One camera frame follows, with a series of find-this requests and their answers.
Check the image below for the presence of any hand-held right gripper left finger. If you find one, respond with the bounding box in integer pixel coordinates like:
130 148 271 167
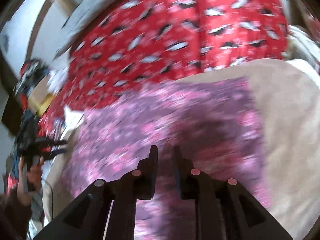
32 145 158 240

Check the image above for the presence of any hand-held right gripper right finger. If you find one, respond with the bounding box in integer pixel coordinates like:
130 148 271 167
173 145 293 240

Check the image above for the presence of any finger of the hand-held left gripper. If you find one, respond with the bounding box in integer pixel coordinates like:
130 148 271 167
42 149 67 160
40 140 68 148

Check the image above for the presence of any purple floral shirt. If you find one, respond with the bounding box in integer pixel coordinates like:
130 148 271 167
61 77 273 240

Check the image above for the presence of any person's left forearm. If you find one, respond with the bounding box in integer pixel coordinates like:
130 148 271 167
0 192 34 240

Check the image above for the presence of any pile of dark clothes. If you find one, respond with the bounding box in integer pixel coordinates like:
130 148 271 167
14 59 50 95

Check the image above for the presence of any person's left hand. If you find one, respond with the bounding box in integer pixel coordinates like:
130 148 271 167
18 155 50 207

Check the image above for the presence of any dark grey cloth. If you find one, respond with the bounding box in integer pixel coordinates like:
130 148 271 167
15 110 44 155

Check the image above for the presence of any white paper sheet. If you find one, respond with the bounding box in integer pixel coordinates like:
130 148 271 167
63 105 85 132

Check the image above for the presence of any cardboard box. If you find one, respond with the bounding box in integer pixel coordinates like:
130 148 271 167
27 76 57 117

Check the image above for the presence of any white plastic bag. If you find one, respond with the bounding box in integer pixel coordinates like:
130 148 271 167
47 66 70 93

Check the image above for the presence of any beige fleece blanket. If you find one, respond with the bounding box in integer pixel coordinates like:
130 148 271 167
42 58 320 240

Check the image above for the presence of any grey pillow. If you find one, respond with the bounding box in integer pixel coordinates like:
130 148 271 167
59 0 142 54

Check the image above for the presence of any red printed blanket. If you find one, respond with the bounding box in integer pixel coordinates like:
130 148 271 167
37 0 289 142

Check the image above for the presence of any white cloth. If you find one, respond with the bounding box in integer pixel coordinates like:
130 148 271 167
286 25 320 77

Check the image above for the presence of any black cable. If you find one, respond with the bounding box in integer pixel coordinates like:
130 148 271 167
40 177 55 222

